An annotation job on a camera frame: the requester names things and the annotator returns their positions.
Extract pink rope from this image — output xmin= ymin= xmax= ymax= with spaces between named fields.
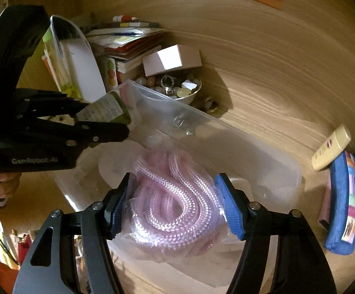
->
xmin=116 ymin=148 xmax=242 ymax=264

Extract stack of books and papers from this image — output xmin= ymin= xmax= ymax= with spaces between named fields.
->
xmin=85 ymin=15 xmax=169 ymax=94

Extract pink notebook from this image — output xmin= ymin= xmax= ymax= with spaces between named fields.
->
xmin=317 ymin=168 xmax=335 ymax=231

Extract clear plastic storage bin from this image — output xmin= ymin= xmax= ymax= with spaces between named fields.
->
xmin=55 ymin=79 xmax=302 ymax=282

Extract cream lotion tube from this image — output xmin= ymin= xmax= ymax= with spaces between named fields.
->
xmin=311 ymin=124 xmax=352 ymax=172

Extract small metal trinkets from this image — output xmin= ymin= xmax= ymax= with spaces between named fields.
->
xmin=201 ymin=96 xmax=221 ymax=114

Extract person's left hand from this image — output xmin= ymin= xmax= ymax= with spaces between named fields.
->
xmin=0 ymin=171 xmax=22 ymax=199

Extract small white box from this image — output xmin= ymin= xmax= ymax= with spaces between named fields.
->
xmin=142 ymin=44 xmax=203 ymax=77

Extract fruit print box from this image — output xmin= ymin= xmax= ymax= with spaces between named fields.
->
xmin=105 ymin=56 xmax=120 ymax=92

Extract wooden desktop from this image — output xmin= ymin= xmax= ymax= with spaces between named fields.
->
xmin=55 ymin=0 xmax=355 ymax=294

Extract white bowl of beads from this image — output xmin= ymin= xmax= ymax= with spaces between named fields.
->
xmin=135 ymin=73 xmax=203 ymax=106

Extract yellow green papers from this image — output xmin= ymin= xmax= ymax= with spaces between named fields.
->
xmin=40 ymin=27 xmax=74 ymax=97

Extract yellow spray bottle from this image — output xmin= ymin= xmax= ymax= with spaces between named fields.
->
xmin=75 ymin=91 xmax=132 ymax=126

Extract red white marker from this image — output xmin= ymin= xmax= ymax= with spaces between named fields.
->
xmin=112 ymin=15 xmax=142 ymax=24

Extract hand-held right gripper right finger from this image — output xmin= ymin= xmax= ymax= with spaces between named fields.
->
xmin=214 ymin=172 xmax=339 ymax=294

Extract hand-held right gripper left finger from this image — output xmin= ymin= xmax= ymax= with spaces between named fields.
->
xmin=12 ymin=172 xmax=138 ymax=294

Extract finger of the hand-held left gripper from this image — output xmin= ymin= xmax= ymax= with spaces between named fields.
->
xmin=11 ymin=121 xmax=131 ymax=154
xmin=14 ymin=89 xmax=88 ymax=121

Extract white paper sheet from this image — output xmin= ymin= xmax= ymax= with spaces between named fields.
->
xmin=49 ymin=15 xmax=108 ymax=103

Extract blue pencil case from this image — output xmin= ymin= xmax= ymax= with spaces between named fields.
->
xmin=324 ymin=151 xmax=355 ymax=255

